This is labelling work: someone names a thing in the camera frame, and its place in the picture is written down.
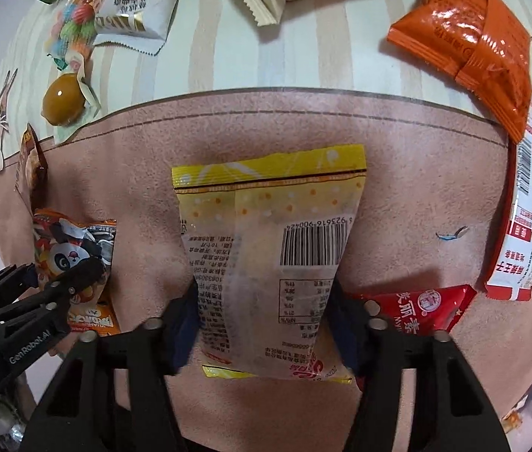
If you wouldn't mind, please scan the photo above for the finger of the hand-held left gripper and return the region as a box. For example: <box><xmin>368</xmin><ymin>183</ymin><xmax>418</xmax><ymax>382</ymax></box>
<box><xmin>0</xmin><ymin>264</ymin><xmax>38</xmax><ymax>314</ymax></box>
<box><xmin>0</xmin><ymin>258</ymin><xmax>105</xmax><ymax>335</ymax></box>

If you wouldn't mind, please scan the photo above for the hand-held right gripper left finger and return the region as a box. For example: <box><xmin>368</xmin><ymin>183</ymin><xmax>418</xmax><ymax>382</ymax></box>
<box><xmin>20</xmin><ymin>286</ymin><xmax>201</xmax><ymax>452</ymax></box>

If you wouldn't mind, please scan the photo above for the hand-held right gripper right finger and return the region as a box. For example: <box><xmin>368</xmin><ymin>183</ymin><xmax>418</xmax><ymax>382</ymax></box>
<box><xmin>329</xmin><ymin>282</ymin><xmax>514</xmax><ymax>452</ymax></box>

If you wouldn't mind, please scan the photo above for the panda print snack packet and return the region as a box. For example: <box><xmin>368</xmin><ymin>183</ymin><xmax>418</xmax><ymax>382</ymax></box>
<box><xmin>33</xmin><ymin>207</ymin><xmax>122</xmax><ymax>337</ymax></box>

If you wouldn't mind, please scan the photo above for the red snack packet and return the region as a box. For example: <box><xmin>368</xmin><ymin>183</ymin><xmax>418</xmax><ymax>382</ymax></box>
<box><xmin>348</xmin><ymin>284</ymin><xmax>478</xmax><ymax>345</ymax></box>

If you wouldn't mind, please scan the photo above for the yellow snack packet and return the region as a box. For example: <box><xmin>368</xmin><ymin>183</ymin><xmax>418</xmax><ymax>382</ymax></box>
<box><xmin>172</xmin><ymin>144</ymin><xmax>369</xmax><ymax>385</ymax></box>

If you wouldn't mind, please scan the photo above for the packaged braised egg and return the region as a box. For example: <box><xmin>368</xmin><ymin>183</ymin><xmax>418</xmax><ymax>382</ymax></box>
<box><xmin>41</xmin><ymin>59</ymin><xmax>103</xmax><ymax>147</ymax></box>

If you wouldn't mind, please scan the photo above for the brown snack packet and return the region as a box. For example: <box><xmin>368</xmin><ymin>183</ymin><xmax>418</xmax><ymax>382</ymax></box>
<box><xmin>14</xmin><ymin>122</ymin><xmax>50</xmax><ymax>212</ymax></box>

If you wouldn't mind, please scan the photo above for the small wrapper scrap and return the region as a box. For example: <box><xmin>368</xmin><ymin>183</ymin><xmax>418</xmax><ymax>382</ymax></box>
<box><xmin>436</xmin><ymin>227</ymin><xmax>469</xmax><ymax>242</ymax></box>

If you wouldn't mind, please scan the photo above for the pink blanket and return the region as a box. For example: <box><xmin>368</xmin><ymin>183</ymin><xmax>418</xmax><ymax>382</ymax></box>
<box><xmin>0</xmin><ymin>87</ymin><xmax>532</xmax><ymax>452</ymax></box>

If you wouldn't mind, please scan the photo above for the long white red packet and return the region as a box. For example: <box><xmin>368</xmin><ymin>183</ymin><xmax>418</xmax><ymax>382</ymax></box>
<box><xmin>483</xmin><ymin>93</ymin><xmax>532</xmax><ymax>302</ymax></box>

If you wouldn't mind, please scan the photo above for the colourful candy bag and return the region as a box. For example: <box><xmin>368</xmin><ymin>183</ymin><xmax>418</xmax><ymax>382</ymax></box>
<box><xmin>47</xmin><ymin>0</ymin><xmax>128</xmax><ymax>76</ymax></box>

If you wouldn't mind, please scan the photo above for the striped dog print bedsheet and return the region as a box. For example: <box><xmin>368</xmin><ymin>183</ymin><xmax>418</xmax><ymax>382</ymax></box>
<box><xmin>0</xmin><ymin>0</ymin><xmax>532</xmax><ymax>227</ymax></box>

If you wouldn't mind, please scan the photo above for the white cookie packet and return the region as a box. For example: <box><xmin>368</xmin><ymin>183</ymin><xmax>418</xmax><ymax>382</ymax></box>
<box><xmin>91</xmin><ymin>0</ymin><xmax>190</xmax><ymax>56</ymax></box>

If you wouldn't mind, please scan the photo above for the orange snack packet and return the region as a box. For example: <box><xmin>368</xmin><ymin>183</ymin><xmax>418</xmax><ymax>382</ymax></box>
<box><xmin>387</xmin><ymin>0</ymin><xmax>532</xmax><ymax>145</ymax></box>

